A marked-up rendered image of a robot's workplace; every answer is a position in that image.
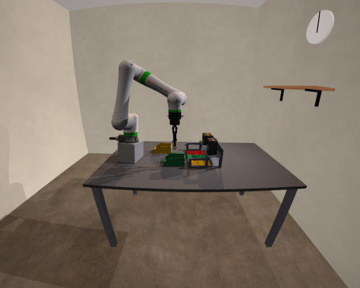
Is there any yellow bin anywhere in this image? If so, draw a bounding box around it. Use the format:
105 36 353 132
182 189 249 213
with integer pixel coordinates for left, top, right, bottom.
154 143 172 154

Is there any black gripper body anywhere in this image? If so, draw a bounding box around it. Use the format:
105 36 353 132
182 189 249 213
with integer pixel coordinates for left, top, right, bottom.
170 120 180 130

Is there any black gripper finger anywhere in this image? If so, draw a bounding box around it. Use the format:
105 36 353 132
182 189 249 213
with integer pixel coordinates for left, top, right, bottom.
172 127 178 150

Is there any green bin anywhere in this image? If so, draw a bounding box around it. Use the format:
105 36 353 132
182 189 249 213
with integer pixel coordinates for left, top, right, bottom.
164 153 185 167

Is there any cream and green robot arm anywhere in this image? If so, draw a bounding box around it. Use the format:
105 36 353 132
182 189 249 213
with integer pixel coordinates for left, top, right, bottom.
109 60 187 143

